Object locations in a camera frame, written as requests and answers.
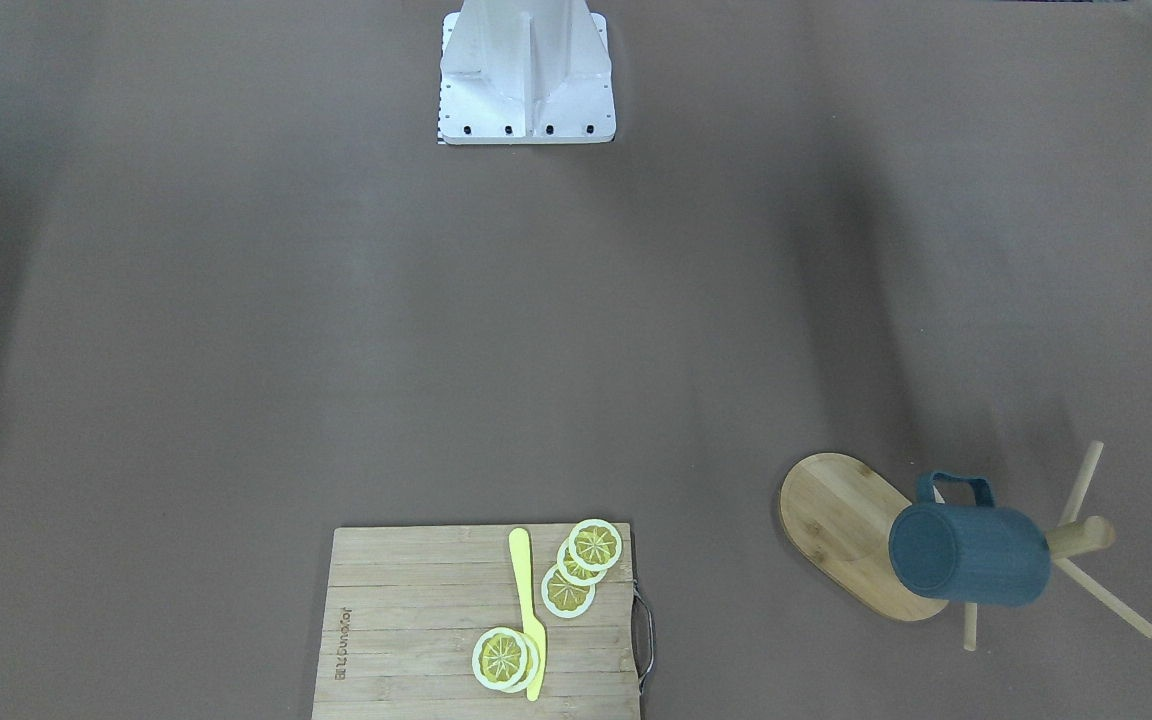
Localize yellow plastic knife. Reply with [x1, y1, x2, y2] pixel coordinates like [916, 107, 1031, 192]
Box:
[507, 526, 548, 702]

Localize wooden cutting board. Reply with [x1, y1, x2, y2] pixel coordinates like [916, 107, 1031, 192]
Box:
[312, 521, 657, 719]

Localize lemon slice front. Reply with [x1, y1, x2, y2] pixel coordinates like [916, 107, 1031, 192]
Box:
[471, 626, 525, 694]

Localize lemon slice middle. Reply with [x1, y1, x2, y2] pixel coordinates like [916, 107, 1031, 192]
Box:
[556, 539, 608, 588]

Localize wooden cup rack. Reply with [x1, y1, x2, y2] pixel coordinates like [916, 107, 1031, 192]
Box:
[776, 441, 1152, 652]

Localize dark blue cup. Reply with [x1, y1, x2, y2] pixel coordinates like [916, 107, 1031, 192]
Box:
[888, 471, 1052, 607]

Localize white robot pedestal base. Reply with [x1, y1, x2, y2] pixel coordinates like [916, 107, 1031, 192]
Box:
[435, 1, 617, 146]

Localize lemon slice under knife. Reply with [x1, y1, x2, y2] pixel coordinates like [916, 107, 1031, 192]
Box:
[503, 632, 541, 694]

